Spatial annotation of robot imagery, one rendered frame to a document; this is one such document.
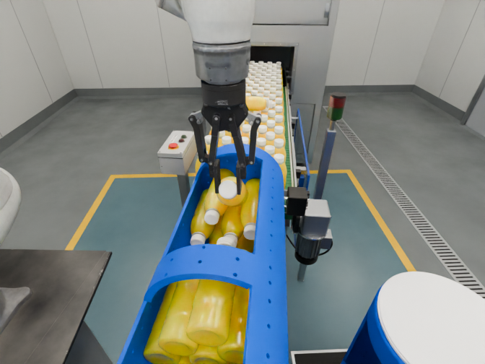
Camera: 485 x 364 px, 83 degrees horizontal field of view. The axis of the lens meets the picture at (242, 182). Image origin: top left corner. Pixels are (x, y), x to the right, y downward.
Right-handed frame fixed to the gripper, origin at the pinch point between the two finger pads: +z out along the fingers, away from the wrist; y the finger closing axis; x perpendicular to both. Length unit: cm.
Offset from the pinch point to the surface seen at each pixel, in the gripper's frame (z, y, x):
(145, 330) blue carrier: 22.0, -14.0, -22.4
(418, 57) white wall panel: 71, 253, 485
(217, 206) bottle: 16.1, -4.9, 8.9
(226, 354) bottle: 18.9, 3.0, -26.1
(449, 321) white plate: 26, 49, -12
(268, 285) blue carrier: 10.3, 9.4, -17.8
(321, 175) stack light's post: 43, 34, 67
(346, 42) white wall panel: 47, 123, 466
